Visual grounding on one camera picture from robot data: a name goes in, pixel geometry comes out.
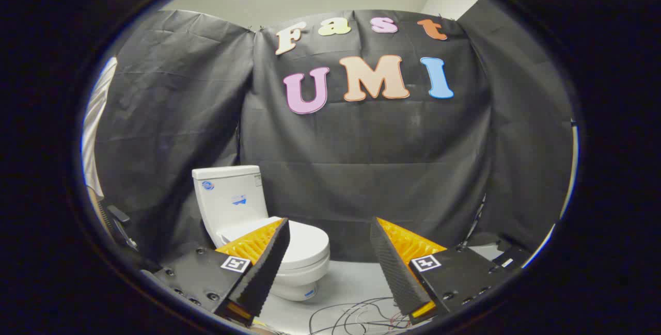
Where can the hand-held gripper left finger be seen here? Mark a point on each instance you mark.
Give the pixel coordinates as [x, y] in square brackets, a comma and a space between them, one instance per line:
[268, 268]

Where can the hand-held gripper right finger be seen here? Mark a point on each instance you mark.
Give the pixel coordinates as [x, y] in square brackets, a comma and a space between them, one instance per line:
[395, 273]

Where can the white toilet lid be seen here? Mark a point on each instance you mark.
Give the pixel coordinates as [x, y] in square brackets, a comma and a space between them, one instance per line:
[307, 244]

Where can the white toilet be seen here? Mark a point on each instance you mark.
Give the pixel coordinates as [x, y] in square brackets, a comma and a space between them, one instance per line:
[232, 201]

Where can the black box with white label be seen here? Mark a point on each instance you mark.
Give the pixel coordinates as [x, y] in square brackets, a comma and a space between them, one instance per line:
[511, 258]

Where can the black backdrop cloth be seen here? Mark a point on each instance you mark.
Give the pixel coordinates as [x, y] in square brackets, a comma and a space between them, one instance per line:
[361, 159]

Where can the white fabric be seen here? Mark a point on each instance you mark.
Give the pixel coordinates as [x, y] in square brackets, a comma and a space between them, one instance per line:
[95, 118]

